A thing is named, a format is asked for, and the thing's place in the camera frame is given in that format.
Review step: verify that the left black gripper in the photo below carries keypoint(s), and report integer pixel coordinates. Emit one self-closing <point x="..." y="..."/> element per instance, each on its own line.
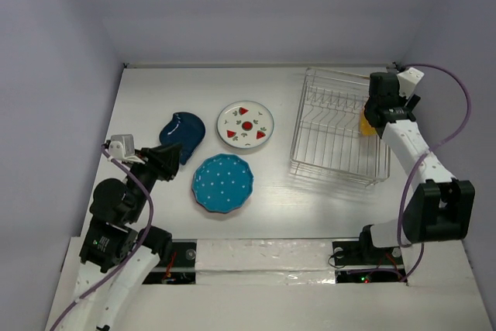
<point x="163" y="159"/>

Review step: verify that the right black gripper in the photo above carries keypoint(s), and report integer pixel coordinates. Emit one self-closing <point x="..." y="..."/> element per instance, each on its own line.
<point x="373" y="115"/>

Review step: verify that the yellow plate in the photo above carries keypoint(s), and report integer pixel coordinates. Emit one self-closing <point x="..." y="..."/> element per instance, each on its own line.
<point x="365" y="128"/>

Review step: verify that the dark blue plate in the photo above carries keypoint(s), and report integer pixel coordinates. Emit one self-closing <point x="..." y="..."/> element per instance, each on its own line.
<point x="185" y="128"/>

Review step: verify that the teal blue plate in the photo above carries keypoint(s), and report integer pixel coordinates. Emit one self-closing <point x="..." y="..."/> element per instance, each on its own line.
<point x="223" y="170"/>

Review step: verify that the white patterned plate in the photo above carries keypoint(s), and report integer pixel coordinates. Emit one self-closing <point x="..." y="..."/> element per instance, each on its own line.
<point x="243" y="107"/>

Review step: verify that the pink and cream plate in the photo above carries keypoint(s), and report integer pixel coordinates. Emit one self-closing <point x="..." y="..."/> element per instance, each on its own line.
<point x="267" y="141"/>

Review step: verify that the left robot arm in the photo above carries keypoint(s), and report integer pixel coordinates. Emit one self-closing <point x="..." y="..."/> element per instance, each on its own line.
<point x="121" y="246"/>

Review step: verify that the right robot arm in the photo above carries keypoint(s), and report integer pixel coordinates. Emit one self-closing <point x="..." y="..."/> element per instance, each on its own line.
<point x="435" y="205"/>

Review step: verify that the silver foil strip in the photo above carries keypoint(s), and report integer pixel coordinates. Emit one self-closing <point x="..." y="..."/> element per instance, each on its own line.
<point x="264" y="262"/>

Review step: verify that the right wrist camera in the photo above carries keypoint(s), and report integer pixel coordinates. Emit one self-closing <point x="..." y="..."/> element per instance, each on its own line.
<point x="408" y="80"/>

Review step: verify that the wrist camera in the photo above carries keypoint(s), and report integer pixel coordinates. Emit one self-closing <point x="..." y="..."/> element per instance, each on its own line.
<point x="408" y="80"/>
<point x="120" y="147"/>

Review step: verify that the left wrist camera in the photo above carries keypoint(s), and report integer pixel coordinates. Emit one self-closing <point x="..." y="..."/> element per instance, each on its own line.
<point x="120" y="147"/>

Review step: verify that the wire dish rack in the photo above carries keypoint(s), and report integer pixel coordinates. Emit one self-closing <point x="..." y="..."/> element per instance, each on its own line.
<point x="327" y="139"/>

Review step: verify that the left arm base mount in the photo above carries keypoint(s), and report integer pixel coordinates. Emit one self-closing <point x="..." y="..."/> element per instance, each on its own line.
<point x="180" y="269"/>

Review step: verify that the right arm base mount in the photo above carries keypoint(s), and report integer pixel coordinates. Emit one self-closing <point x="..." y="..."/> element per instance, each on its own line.
<point x="352" y="264"/>

